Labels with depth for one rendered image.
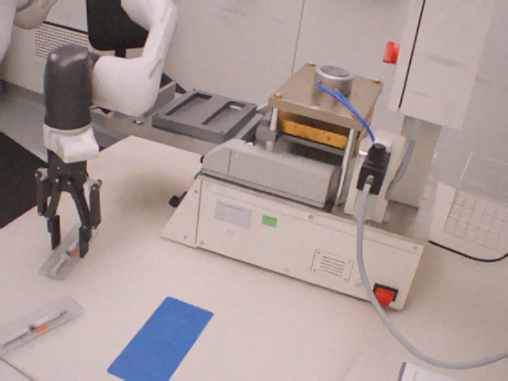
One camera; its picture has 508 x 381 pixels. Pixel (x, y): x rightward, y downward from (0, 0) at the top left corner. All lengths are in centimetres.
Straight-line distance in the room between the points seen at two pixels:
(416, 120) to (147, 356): 62
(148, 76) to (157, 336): 45
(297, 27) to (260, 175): 167
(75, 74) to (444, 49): 61
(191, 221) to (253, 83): 173
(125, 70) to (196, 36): 196
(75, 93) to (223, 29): 195
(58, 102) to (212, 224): 41
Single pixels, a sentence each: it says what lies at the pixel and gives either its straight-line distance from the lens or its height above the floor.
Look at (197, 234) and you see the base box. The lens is 126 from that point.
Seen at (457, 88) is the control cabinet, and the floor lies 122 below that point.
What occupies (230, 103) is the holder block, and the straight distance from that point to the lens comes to 139.
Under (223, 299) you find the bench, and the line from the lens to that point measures 116.
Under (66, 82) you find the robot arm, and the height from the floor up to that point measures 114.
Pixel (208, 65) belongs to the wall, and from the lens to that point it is 301.
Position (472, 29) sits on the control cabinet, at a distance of 99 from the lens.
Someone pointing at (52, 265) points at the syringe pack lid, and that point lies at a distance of 119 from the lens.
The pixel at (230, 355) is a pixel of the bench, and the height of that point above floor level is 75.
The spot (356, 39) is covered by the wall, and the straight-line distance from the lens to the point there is 266.
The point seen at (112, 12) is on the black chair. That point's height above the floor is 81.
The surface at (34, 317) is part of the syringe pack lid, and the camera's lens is 108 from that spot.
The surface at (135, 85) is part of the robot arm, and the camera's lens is 105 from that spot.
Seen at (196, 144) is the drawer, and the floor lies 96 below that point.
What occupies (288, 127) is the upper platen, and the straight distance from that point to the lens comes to 116.
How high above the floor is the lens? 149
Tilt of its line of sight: 29 degrees down
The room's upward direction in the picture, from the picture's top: 9 degrees clockwise
